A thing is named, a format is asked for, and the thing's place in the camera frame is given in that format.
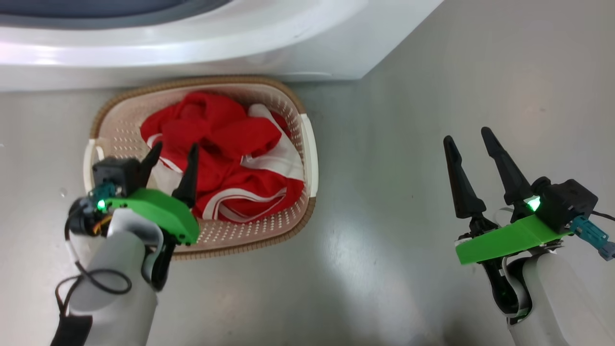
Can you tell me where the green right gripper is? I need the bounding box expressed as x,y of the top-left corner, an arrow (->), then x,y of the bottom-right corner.
443,127 -> 572,265

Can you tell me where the teal cable connector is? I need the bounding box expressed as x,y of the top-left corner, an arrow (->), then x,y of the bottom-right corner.
89,185 -> 117,212
569,216 -> 615,261

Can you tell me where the red and white garment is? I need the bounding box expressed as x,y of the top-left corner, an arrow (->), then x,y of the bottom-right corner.
140,91 -> 305,223

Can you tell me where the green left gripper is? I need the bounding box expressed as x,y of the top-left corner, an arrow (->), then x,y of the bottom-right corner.
103,141 -> 200,246

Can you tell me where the cream laundry basket brown rim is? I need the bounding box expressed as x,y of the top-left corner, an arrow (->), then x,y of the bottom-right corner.
83,75 -> 319,260

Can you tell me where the white washing machine body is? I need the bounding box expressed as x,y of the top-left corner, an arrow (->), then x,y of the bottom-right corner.
0,0 -> 445,92

